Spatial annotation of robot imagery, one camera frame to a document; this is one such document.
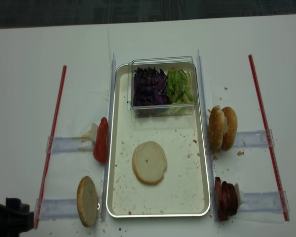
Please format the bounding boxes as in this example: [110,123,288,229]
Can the clear acrylic rail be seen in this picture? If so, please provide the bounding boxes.
[196,49,219,222]
[100,53,116,222]

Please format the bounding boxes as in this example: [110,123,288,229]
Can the white rectangular metal tray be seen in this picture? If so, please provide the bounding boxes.
[106,56,210,218]

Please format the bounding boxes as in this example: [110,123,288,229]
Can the clear cross rail lower right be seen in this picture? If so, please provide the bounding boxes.
[238,191,290,213]

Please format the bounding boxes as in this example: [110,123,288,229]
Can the sesame bun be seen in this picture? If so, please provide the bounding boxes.
[221,107,238,151]
[208,106,226,150]

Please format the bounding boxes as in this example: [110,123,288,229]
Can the clear acrylic rail left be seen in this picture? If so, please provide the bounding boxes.
[100,53,116,222]

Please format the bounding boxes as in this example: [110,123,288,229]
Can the white holder block left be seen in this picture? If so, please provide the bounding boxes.
[90,123,98,145]

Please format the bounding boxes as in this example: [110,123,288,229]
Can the red tomato slices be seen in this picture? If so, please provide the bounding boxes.
[93,117,109,163]

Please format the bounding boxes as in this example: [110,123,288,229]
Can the dark red meat patties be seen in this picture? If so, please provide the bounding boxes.
[215,177,238,221]

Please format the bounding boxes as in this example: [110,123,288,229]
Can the red tape strip left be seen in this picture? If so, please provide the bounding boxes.
[34,65,67,230]

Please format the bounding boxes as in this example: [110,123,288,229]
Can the clear cross rail lower left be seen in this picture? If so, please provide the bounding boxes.
[35,199,78,221]

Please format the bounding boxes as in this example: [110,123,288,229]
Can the standing bun half left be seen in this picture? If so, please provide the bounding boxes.
[76,176,98,227]

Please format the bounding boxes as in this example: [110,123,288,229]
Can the sesame bun top right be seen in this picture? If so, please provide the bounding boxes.
[221,107,238,151]

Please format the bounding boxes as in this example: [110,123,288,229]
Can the red tape strip right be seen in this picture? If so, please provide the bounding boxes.
[248,54,290,222]

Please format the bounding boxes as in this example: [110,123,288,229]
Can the clear acrylic rail right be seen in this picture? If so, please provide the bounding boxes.
[196,49,219,222]

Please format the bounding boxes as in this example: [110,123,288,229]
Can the clear cross rail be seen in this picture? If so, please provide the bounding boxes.
[238,191,290,213]
[46,136,94,154]
[35,199,78,221]
[233,129,274,148]

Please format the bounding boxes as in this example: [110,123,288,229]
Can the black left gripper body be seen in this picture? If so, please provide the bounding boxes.
[0,198,34,237]

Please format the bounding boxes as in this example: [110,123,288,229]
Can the sesame bun top left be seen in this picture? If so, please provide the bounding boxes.
[208,106,226,150]

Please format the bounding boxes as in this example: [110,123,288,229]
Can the clear cross rail upper right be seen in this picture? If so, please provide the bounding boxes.
[233,129,274,148]

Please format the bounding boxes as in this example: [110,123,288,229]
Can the clear cross rail upper left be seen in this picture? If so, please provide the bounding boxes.
[46,136,94,154]

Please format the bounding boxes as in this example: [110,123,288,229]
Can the shredded purple cabbage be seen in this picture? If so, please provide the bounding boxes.
[133,67,171,106]

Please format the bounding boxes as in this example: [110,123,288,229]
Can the red tape strip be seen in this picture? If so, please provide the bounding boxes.
[34,65,67,230]
[248,54,290,222]

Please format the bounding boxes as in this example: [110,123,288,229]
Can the clear plastic salad container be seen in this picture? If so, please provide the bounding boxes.
[128,56,198,117]

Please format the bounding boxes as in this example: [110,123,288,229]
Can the bun slice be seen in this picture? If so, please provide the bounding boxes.
[132,141,167,185]

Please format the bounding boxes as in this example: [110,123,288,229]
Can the shredded green lettuce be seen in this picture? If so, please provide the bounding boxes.
[165,68,193,104]

